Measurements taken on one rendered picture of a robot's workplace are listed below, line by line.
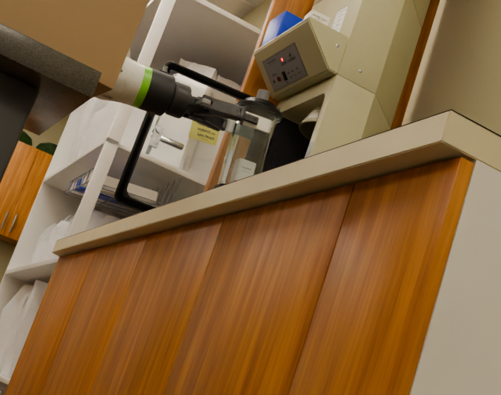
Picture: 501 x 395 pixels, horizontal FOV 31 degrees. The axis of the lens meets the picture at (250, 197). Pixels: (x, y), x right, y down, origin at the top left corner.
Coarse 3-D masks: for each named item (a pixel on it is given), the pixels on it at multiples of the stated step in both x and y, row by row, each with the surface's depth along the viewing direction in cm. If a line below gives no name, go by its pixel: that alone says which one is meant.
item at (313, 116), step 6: (318, 108) 227; (312, 114) 226; (318, 114) 225; (306, 120) 226; (312, 120) 224; (300, 126) 230; (306, 126) 234; (312, 126) 235; (306, 132) 235; (312, 132) 236
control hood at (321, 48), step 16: (288, 32) 225; (304, 32) 218; (320, 32) 216; (336, 32) 218; (272, 48) 234; (304, 48) 221; (320, 48) 216; (336, 48) 217; (304, 64) 224; (320, 64) 218; (336, 64) 217; (304, 80) 227; (320, 80) 223; (272, 96) 244; (288, 96) 240
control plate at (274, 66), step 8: (288, 48) 227; (296, 48) 224; (272, 56) 235; (280, 56) 232; (288, 56) 229; (296, 56) 225; (264, 64) 240; (272, 64) 237; (280, 64) 234; (288, 64) 230; (296, 64) 227; (272, 72) 238; (280, 72) 235; (296, 72) 228; (304, 72) 225; (272, 80) 240; (288, 80) 233; (296, 80) 230; (280, 88) 238
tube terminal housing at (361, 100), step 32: (352, 0) 227; (384, 0) 224; (352, 32) 219; (384, 32) 223; (416, 32) 241; (352, 64) 218; (384, 64) 222; (320, 96) 222; (352, 96) 217; (384, 96) 227; (320, 128) 213; (352, 128) 216; (384, 128) 233
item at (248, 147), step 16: (256, 112) 203; (272, 112) 203; (240, 128) 203; (272, 128) 204; (240, 144) 201; (256, 144) 201; (224, 160) 204; (240, 160) 200; (256, 160) 201; (224, 176) 201; (240, 176) 200
